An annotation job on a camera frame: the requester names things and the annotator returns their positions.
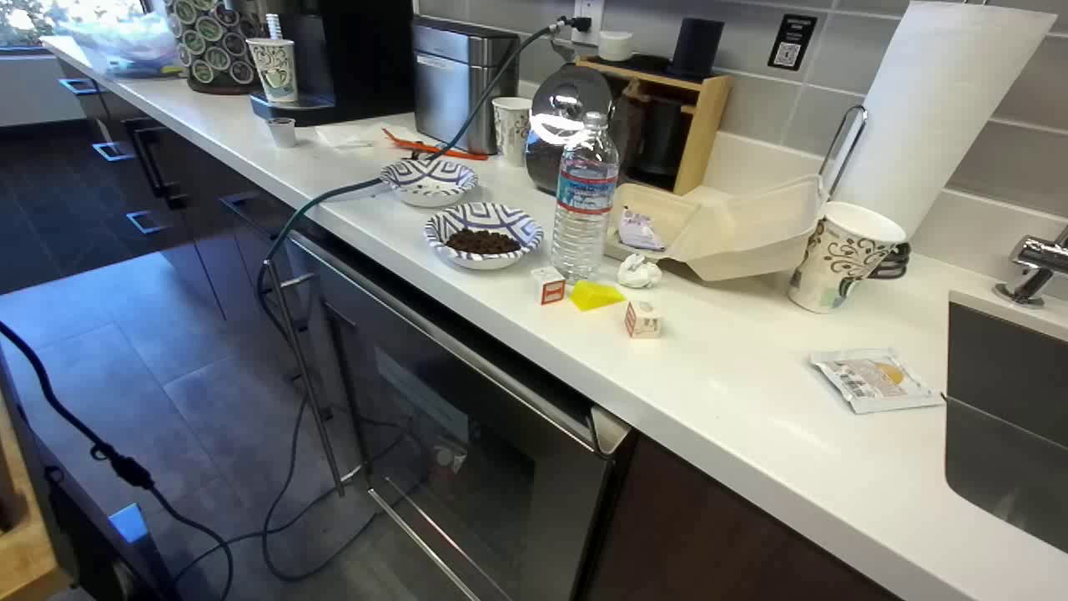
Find wooden rack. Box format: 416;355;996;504
575;54;733;196

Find coffee pod carousel rack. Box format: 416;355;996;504
162;0;260;96

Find dark robot stand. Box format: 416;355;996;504
0;363;179;601

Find clear plastic water bottle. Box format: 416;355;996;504
547;109;620;280

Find black rectangular object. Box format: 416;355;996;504
666;12;726;85

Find white paper towel roll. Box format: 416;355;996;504
832;0;1062;241

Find black wall sign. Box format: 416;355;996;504
765;11;822;73

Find dark metal kettle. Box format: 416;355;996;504
521;65;617;196

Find small beige cube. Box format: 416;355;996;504
620;296;666;341

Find black floor cable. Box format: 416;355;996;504
0;322;237;601

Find red and white creamer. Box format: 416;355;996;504
531;265;570;306

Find small white cup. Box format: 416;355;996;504
594;26;637;65

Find black dishwasher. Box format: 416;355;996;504
290;232;633;601

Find flat printed packet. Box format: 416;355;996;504
806;349;945;419

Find single coffee pod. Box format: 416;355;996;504
263;115;304;148

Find clear plastic bag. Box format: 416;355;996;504
54;0;179;81

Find crumpled white wrapper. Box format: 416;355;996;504
614;252;666;293

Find stainless steel toaster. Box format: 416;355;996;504
409;12;525;156

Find chrome faucet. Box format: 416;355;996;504
995;227;1068;306

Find blue patterned plate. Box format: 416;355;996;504
381;153;479;211

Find steel sink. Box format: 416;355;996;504
942;290;1068;558

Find dark blue cable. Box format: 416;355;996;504
162;12;594;589

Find Keurig coffee machine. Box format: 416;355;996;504
248;0;416;128

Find small printed sachet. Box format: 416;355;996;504
614;206;669;256

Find orange handled scissors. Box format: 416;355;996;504
381;128;492;164

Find white wall outlet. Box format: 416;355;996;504
568;0;608;37

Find patterned bowl with coffee grounds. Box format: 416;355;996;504
422;202;547;273

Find large patterned paper cup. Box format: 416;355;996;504
785;202;910;313

